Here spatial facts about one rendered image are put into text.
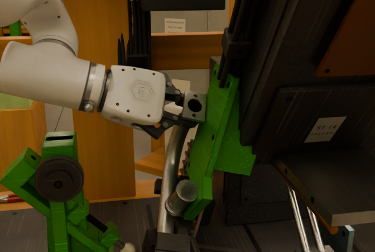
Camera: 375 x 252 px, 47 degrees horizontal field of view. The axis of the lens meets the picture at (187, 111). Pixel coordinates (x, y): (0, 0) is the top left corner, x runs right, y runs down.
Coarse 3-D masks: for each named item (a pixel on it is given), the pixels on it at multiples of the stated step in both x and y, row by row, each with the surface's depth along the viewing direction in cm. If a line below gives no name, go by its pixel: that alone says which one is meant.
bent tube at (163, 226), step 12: (192, 96) 76; (204, 96) 77; (192, 108) 79; (204, 108) 76; (192, 120) 75; (204, 120) 75; (180, 132) 82; (168, 144) 85; (180, 144) 84; (168, 156) 84; (180, 156) 85; (168, 168) 83; (168, 180) 82; (168, 192) 81; (168, 216) 78; (168, 228) 77
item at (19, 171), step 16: (16, 160) 70; (32, 160) 69; (16, 176) 68; (32, 176) 70; (16, 192) 69; (32, 192) 70; (48, 208) 70; (80, 208) 72; (96, 224) 75; (112, 224) 77; (80, 240) 73; (96, 240) 75; (112, 240) 75
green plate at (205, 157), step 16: (208, 96) 77; (224, 96) 68; (208, 112) 75; (224, 112) 67; (208, 128) 73; (224, 128) 68; (208, 144) 72; (224, 144) 70; (240, 144) 71; (192, 160) 79; (208, 160) 70; (224, 160) 71; (240, 160) 72; (192, 176) 77; (208, 176) 70
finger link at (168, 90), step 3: (168, 87) 77; (168, 90) 77; (171, 90) 77; (174, 90) 77; (177, 90) 78; (165, 93) 76; (168, 93) 76; (171, 93) 77; (174, 93) 77; (177, 93) 77; (180, 93) 77; (165, 96) 78; (168, 96) 79; (165, 99) 78; (168, 99) 78; (171, 99) 79
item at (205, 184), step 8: (200, 184) 70; (208, 184) 70; (200, 192) 70; (208, 192) 69; (200, 200) 69; (208, 200) 68; (192, 208) 72; (200, 208) 71; (184, 216) 76; (192, 216) 75
